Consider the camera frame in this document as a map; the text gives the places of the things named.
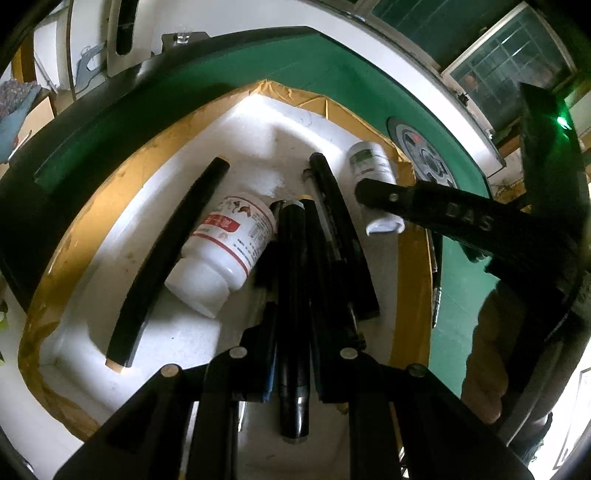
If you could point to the dark pen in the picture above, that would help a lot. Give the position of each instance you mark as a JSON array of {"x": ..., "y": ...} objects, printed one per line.
[{"x": 435, "y": 295}]

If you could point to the round table control dial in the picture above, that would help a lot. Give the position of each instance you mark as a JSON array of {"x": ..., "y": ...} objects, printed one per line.
[{"x": 425, "y": 157}]

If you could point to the light blue cloth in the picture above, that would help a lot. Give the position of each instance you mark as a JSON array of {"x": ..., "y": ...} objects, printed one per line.
[{"x": 11, "y": 134}]

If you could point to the thick black marker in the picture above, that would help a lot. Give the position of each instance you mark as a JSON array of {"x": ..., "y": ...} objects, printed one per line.
[{"x": 293, "y": 300}]

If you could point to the cardboard box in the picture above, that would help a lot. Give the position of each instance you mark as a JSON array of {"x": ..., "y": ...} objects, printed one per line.
[{"x": 41, "y": 115}]

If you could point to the barred window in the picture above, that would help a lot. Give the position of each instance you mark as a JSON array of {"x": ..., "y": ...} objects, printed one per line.
[{"x": 498, "y": 60}]

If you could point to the white bottle red label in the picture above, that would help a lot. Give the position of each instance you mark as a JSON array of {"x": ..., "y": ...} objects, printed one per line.
[{"x": 217, "y": 258}]

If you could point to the white standing air conditioner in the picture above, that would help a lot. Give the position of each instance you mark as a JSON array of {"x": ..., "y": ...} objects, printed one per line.
[{"x": 138, "y": 32}]

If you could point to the floral cloth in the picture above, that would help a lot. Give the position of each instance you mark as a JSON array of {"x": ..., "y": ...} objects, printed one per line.
[{"x": 18, "y": 94}]

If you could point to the slim black marker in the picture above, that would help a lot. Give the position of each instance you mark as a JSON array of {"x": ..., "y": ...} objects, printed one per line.
[{"x": 321, "y": 258}]

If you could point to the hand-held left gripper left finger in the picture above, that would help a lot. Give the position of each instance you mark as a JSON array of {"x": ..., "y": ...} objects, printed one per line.
[{"x": 221, "y": 392}]

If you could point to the white foam box yellow tape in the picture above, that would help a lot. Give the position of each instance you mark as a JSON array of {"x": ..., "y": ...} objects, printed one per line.
[{"x": 184, "y": 341}]

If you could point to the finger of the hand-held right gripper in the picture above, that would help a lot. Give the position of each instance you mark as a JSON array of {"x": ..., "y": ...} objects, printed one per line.
[{"x": 392, "y": 198}]

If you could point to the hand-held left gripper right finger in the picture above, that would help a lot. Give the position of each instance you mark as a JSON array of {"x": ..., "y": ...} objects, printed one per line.
[{"x": 369, "y": 401}]

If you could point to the grey metal hook bracket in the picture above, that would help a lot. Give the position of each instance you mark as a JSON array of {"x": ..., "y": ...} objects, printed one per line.
[{"x": 87, "y": 62}]

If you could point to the long black bar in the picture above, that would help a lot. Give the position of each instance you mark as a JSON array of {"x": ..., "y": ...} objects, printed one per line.
[{"x": 157, "y": 272}]

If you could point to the person's right hand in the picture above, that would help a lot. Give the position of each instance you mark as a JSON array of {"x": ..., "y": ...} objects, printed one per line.
[{"x": 485, "y": 360}]

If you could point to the white bottle green label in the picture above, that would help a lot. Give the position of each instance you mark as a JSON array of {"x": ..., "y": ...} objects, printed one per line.
[{"x": 371, "y": 161}]

